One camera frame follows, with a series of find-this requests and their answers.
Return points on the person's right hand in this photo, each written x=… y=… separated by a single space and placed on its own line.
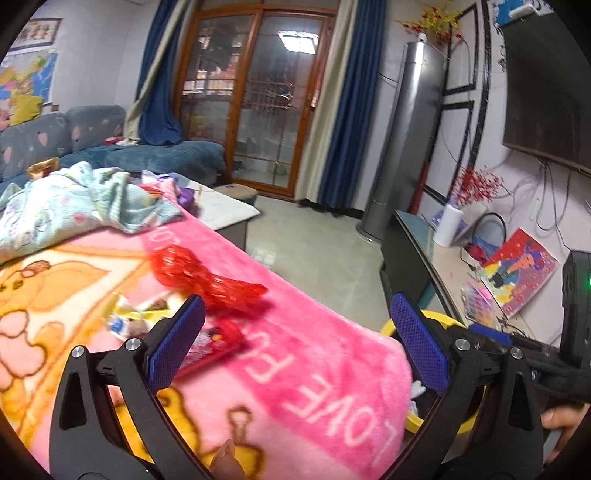
x=565 y=417

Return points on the grey tower air conditioner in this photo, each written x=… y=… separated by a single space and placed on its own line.
x=401 y=138

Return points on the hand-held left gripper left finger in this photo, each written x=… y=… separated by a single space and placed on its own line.
x=178 y=341

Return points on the gold foil box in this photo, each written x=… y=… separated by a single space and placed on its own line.
x=42 y=167

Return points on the colourful picture book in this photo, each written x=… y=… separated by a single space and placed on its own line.
x=521 y=272

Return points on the dark glass TV stand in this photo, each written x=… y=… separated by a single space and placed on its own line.
x=411 y=249

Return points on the blue grey heart sofa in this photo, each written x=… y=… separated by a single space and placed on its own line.
x=138 y=147

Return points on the red berry branch decoration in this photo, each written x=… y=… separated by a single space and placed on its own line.
x=475 y=184

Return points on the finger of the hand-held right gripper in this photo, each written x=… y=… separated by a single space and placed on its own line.
x=489 y=333

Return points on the white paper roll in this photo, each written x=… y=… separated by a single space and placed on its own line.
x=450 y=225

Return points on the yellow pillow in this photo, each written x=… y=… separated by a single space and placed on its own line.
x=25 y=110

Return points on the white top coffee table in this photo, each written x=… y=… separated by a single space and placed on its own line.
x=226 y=210

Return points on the wooden glass sliding door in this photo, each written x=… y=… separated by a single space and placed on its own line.
x=258 y=92

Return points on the wall mounted television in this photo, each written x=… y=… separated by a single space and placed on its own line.
x=549 y=87

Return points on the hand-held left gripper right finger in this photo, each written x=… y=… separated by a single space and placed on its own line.
x=420 y=341

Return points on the person's left hand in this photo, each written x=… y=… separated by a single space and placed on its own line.
x=227 y=461

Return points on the light green printed quilt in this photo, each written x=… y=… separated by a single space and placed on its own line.
x=69 y=203

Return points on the yellow rimmed black bin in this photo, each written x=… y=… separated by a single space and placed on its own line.
x=397 y=325

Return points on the red plastic mesh bag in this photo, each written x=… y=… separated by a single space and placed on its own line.
x=198 y=277

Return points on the blue curtain with beige edge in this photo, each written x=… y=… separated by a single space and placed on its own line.
x=154 y=78

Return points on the yellow flower branch decoration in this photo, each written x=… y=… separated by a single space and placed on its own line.
x=431 y=18

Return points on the yellow white snack wrapper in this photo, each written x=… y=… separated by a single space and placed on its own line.
x=134 y=318

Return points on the pink yellow printed blanket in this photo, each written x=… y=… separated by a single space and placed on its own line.
x=286 y=369

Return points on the country map wall poster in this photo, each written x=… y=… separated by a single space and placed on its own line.
x=27 y=81

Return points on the red cylindrical snack tube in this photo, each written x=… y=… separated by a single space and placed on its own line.
x=217 y=344

